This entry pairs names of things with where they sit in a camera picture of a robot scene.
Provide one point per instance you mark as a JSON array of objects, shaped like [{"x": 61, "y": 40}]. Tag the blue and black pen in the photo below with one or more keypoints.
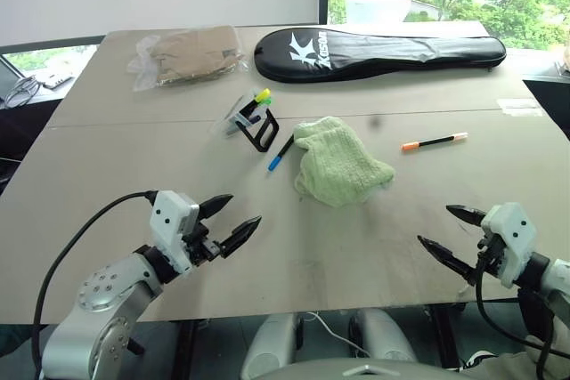
[{"x": 275, "y": 161}]

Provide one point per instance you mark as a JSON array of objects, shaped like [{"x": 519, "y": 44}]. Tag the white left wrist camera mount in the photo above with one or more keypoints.
[{"x": 167, "y": 220}]

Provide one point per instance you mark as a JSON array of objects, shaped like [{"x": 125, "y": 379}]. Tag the yellow plastic object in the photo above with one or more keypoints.
[{"x": 263, "y": 93}]

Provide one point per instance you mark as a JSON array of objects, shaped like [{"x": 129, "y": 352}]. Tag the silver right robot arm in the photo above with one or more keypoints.
[{"x": 556, "y": 282}]

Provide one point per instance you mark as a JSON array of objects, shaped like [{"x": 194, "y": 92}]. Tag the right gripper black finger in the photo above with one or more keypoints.
[
  {"x": 467, "y": 214},
  {"x": 445, "y": 255}
]

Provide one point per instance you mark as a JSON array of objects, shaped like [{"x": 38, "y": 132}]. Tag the green plastic object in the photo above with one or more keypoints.
[{"x": 265, "y": 100}]

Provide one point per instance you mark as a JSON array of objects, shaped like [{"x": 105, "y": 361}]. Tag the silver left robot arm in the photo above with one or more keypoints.
[{"x": 107, "y": 291}]

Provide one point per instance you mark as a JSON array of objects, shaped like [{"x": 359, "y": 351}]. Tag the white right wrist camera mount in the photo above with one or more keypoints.
[{"x": 512, "y": 228}]

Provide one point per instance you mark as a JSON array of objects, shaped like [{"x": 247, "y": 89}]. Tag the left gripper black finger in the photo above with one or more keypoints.
[
  {"x": 216, "y": 205},
  {"x": 240, "y": 235}
]

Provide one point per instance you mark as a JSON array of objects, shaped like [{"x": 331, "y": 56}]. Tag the green towel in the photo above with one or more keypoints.
[{"x": 338, "y": 162}]

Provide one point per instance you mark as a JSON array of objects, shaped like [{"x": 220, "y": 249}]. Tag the clear tape strip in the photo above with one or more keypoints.
[{"x": 518, "y": 107}]

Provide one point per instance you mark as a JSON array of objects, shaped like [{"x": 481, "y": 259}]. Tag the black side desk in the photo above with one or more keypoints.
[{"x": 552, "y": 104}]

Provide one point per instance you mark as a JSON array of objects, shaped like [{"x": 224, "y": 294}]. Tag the grey rounded robot leg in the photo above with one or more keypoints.
[
  {"x": 271, "y": 344},
  {"x": 383, "y": 335}
]

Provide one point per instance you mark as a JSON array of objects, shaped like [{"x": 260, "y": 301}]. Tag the orange-capped black pen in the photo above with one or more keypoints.
[{"x": 434, "y": 142}]

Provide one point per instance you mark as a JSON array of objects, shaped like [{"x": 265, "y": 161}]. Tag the black racket bag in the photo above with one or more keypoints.
[{"x": 378, "y": 50}]

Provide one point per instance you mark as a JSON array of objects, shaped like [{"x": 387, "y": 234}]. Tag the beige trouser leg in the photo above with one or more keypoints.
[{"x": 503, "y": 366}]

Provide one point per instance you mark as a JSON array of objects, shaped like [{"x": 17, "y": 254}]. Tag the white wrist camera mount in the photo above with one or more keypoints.
[
  {"x": 512, "y": 228},
  {"x": 167, "y": 220}
]

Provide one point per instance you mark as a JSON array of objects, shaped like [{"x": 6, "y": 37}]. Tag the white and black sneaker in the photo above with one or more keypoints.
[{"x": 478, "y": 360}]

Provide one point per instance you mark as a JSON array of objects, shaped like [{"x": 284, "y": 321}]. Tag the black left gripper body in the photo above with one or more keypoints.
[{"x": 202, "y": 248}]

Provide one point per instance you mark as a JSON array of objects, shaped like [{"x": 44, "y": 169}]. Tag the grey robot torso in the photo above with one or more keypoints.
[{"x": 356, "y": 371}]

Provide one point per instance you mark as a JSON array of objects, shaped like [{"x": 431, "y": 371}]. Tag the white flat device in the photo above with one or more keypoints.
[{"x": 57, "y": 81}]

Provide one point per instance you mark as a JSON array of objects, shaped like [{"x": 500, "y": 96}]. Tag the clear bag with cardboard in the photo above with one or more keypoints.
[{"x": 191, "y": 55}]

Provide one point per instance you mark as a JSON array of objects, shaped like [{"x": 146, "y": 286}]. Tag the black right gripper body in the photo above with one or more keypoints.
[{"x": 491, "y": 250}]

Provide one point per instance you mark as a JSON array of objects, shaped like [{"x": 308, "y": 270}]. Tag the black pen holder with markers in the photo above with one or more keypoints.
[{"x": 246, "y": 111}]

